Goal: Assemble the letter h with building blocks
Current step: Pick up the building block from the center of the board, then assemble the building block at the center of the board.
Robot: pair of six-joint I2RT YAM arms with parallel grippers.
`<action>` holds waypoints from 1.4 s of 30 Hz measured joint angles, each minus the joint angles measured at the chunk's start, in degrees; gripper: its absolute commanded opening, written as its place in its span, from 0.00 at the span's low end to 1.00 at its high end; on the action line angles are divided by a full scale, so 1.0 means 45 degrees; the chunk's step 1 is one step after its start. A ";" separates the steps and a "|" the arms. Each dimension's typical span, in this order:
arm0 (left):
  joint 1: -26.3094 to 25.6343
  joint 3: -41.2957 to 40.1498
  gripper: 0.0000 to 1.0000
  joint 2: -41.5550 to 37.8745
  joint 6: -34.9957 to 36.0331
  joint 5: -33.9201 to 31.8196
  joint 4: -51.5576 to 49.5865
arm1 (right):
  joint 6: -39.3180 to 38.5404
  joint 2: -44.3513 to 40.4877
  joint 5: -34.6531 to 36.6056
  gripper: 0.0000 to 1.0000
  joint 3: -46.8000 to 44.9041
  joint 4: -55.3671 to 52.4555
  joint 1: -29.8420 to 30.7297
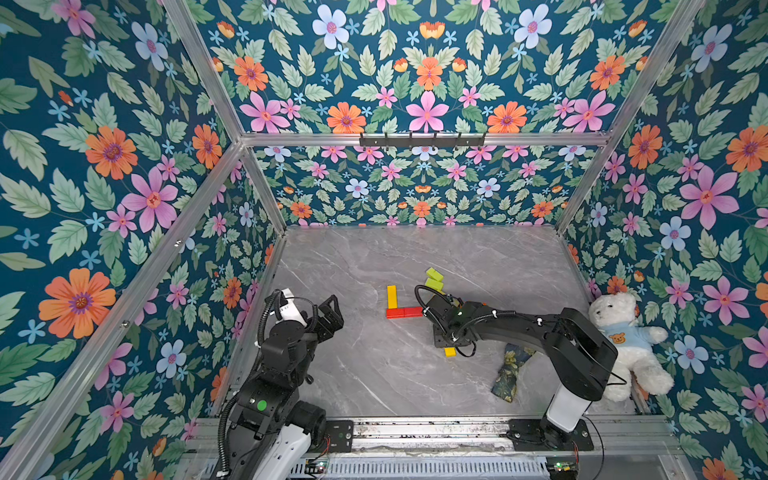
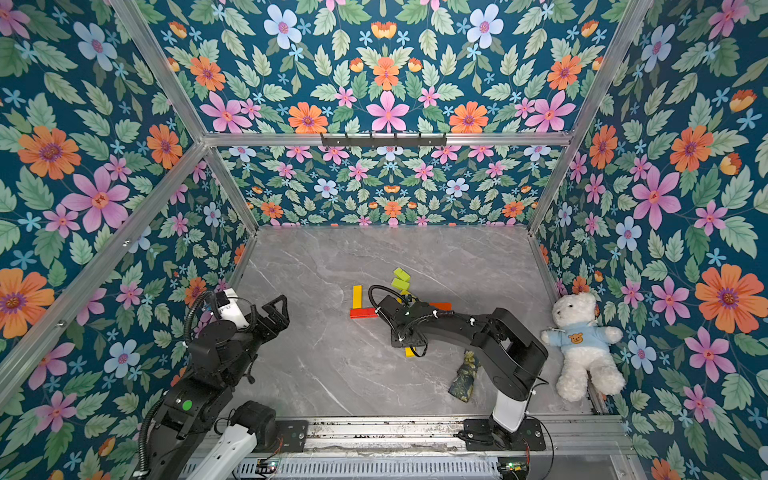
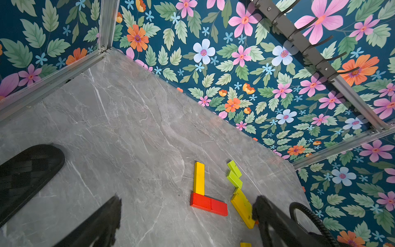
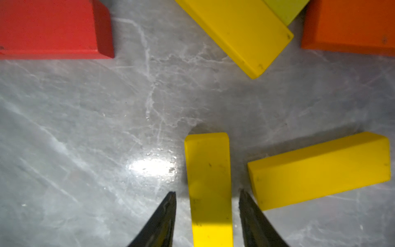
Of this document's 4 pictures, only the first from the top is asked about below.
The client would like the small red block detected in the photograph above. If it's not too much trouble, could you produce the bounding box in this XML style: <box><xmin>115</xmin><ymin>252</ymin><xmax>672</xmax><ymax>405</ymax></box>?
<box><xmin>403</xmin><ymin>307</ymin><xmax>423</xmax><ymax>318</ymax></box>

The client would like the yellow block of h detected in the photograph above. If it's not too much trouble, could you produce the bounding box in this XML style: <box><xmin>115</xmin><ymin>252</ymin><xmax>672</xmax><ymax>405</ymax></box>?
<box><xmin>387</xmin><ymin>285</ymin><xmax>398</xmax><ymax>310</ymax></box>

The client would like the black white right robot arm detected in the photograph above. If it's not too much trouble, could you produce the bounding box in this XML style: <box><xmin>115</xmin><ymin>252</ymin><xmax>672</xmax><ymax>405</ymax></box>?
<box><xmin>419</xmin><ymin>293</ymin><xmax>618</xmax><ymax>442</ymax></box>

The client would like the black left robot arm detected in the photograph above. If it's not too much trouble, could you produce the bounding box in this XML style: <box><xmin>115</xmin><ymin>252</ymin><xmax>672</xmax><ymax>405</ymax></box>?
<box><xmin>212</xmin><ymin>289</ymin><xmax>344</xmax><ymax>479</ymax></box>

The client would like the lime green block near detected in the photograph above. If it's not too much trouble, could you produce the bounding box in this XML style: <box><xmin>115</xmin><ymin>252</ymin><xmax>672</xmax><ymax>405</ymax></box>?
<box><xmin>425</xmin><ymin>278</ymin><xmax>443</xmax><ymax>292</ymax></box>

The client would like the lime green block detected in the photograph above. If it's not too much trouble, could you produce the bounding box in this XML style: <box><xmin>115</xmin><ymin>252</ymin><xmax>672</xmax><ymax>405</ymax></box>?
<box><xmin>425</xmin><ymin>278</ymin><xmax>443</xmax><ymax>292</ymax></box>
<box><xmin>426</xmin><ymin>267</ymin><xmax>444</xmax><ymax>283</ymax></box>

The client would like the lime green block far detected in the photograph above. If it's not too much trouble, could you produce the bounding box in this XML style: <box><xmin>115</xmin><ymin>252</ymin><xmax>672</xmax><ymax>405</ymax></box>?
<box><xmin>426</xmin><ymin>267</ymin><xmax>444</xmax><ymax>283</ymax></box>

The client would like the camouflage cloth pouch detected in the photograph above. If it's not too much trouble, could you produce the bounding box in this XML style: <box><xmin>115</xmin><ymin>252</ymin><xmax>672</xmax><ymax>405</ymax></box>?
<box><xmin>491</xmin><ymin>343</ymin><xmax>535</xmax><ymax>403</ymax></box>

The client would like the white teddy bear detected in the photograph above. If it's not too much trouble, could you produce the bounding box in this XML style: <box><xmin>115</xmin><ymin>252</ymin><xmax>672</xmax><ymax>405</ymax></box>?
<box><xmin>589</xmin><ymin>292</ymin><xmax>674</xmax><ymax>402</ymax></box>

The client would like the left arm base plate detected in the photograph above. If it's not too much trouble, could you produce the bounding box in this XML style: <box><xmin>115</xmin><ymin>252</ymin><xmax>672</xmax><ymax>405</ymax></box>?
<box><xmin>311</xmin><ymin>420</ymin><xmax>355</xmax><ymax>454</ymax></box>

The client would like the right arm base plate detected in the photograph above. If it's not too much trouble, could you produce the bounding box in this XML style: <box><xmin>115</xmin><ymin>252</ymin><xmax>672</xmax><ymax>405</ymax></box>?
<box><xmin>505</xmin><ymin>418</ymin><xmax>594</xmax><ymax>451</ymax></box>

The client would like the black hook rail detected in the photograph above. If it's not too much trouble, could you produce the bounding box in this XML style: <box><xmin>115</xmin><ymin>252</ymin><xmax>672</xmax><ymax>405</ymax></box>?
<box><xmin>358</xmin><ymin>132</ymin><xmax>486</xmax><ymax>149</ymax></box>

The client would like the aluminium front rail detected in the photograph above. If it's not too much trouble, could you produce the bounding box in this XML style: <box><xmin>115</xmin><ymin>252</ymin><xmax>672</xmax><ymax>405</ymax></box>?
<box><xmin>191</xmin><ymin>415</ymin><xmax>679</xmax><ymax>457</ymax></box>

